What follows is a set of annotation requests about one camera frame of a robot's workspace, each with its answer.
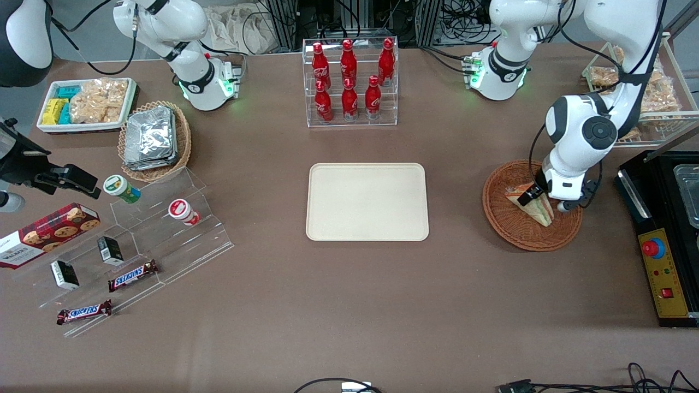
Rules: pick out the triangular sandwich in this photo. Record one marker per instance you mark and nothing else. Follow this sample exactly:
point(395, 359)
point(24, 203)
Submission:
point(540, 212)

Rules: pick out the yellow snack packet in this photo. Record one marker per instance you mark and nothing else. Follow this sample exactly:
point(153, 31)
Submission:
point(53, 112)

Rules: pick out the red lidded snack cup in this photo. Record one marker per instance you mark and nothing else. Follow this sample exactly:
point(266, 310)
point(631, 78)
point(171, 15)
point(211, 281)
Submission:
point(181, 210)

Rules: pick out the oval tan wicker basket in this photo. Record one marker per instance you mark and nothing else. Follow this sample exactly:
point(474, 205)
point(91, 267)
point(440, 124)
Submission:
point(183, 142)

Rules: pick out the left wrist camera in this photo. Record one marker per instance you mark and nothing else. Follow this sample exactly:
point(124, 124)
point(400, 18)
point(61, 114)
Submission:
point(562, 207)

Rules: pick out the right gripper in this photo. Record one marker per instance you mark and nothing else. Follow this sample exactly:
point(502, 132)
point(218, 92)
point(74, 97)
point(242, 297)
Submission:
point(22, 165)

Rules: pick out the red tartan cookie box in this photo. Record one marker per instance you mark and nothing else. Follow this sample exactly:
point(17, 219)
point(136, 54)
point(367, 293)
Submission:
point(43, 237)

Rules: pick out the green lidded snack cup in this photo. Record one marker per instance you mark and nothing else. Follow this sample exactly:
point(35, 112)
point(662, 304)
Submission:
point(120, 187)

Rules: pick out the round brown wicker basket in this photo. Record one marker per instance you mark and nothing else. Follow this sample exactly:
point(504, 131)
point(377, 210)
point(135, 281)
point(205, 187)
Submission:
point(513, 232)

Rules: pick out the clear acrylic bottle rack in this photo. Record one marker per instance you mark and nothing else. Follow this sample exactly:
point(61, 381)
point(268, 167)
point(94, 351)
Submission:
point(390, 109)

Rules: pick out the clear metal machine pan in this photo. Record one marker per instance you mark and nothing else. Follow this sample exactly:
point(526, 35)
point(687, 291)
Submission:
point(688, 196)

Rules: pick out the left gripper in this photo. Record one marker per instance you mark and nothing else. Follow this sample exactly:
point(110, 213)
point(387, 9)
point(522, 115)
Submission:
point(538, 188)

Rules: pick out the brown Snickers bar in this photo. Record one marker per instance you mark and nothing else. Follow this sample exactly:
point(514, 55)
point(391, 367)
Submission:
point(84, 312)
point(132, 275)

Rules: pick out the teal snack packet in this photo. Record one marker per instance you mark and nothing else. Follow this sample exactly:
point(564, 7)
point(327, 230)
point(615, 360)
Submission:
point(65, 115)
point(68, 91)

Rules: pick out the black machine housing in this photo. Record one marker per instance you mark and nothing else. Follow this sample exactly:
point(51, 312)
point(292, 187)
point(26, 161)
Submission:
point(666, 213)

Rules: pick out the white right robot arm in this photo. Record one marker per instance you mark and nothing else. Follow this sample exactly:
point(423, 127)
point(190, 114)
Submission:
point(196, 82)

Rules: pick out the aluminium frame post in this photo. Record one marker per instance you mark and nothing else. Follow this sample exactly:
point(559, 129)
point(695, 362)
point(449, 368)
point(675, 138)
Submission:
point(428, 22)
point(284, 22)

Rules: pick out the red emergency stop button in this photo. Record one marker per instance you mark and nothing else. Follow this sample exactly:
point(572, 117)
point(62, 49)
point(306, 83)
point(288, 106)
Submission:
point(652, 248)

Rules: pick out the bagged fried snack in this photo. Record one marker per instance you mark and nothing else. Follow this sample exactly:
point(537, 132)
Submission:
point(631, 134)
point(618, 54)
point(603, 76)
point(659, 71)
point(663, 101)

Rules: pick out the yellow control panel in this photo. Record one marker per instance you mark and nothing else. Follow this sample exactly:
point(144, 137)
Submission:
point(669, 275)

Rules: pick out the small black box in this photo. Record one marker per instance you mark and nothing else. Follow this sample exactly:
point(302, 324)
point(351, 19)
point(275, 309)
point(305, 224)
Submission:
point(111, 250)
point(65, 274)

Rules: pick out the cream plastic tray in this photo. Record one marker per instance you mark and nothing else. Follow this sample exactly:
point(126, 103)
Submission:
point(366, 202)

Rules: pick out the clear bag of crackers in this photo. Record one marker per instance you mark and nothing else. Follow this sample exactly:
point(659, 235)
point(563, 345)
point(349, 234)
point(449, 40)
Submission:
point(98, 101)

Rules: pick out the white rectangular snack tray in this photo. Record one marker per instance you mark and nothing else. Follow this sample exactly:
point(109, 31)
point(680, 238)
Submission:
point(76, 128)

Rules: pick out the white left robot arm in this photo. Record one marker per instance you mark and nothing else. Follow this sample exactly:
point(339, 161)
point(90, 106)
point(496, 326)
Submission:
point(579, 125)

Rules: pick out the red cola bottle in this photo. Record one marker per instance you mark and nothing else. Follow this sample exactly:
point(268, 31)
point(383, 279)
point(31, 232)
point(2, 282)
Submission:
point(373, 99)
point(386, 63)
point(348, 64)
point(320, 68)
point(323, 105)
point(349, 102)

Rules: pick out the clear acrylic stepped stand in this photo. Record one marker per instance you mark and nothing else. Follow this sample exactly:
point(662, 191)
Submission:
point(180, 245)

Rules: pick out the silver foil packet stack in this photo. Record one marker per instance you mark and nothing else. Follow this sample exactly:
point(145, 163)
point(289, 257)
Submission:
point(150, 136)

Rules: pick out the small white device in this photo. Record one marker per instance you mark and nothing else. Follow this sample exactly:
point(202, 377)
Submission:
point(355, 388)

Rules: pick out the white crumpled cloth bag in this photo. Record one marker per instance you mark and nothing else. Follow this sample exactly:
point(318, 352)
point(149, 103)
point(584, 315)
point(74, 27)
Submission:
point(240, 30)

